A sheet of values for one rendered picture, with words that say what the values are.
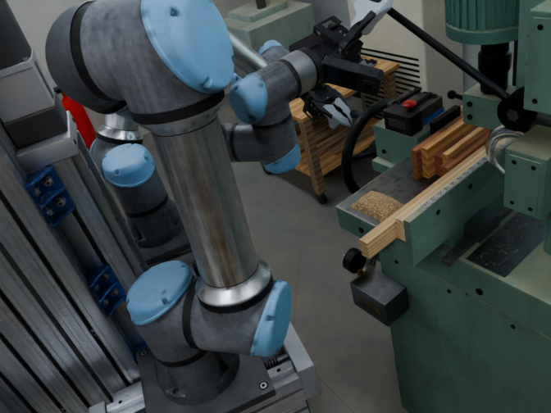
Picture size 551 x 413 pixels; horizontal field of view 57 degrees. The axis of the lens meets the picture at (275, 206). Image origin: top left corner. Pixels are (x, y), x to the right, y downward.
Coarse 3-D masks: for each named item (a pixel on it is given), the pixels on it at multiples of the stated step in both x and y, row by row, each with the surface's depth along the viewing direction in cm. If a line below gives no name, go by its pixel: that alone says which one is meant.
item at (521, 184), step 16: (544, 128) 84; (512, 144) 83; (528, 144) 82; (544, 144) 81; (512, 160) 82; (528, 160) 80; (544, 160) 78; (512, 176) 84; (528, 176) 81; (544, 176) 79; (512, 192) 85; (528, 192) 83; (544, 192) 81; (512, 208) 88; (528, 208) 84; (544, 208) 83
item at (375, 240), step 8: (464, 160) 106; (456, 168) 104; (448, 176) 103; (432, 184) 102; (424, 192) 101; (416, 200) 99; (400, 208) 98; (392, 216) 97; (384, 224) 96; (392, 224) 95; (376, 232) 94; (384, 232) 94; (392, 232) 96; (360, 240) 94; (368, 240) 93; (376, 240) 94; (384, 240) 95; (392, 240) 97; (368, 248) 93; (376, 248) 95; (368, 256) 94
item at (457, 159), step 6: (486, 132) 112; (480, 138) 110; (486, 138) 110; (474, 144) 109; (480, 144) 108; (462, 150) 108; (468, 150) 108; (474, 150) 107; (456, 156) 107; (462, 156) 107; (468, 156) 107; (444, 162) 106; (450, 162) 106; (456, 162) 105; (444, 168) 105; (450, 168) 104; (444, 174) 106
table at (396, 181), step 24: (384, 168) 125; (408, 168) 115; (360, 192) 112; (384, 192) 110; (408, 192) 108; (480, 192) 104; (360, 216) 105; (456, 216) 102; (432, 240) 99; (408, 264) 99
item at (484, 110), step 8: (472, 88) 105; (512, 88) 101; (464, 96) 104; (472, 96) 103; (480, 96) 101; (488, 96) 101; (496, 96) 100; (464, 104) 105; (472, 104) 103; (480, 104) 102; (488, 104) 101; (496, 104) 99; (464, 112) 106; (472, 112) 105; (480, 112) 103; (488, 112) 102; (496, 112) 100; (464, 120) 107; (472, 120) 106; (480, 120) 104; (488, 120) 103; (496, 120) 101; (488, 128) 104
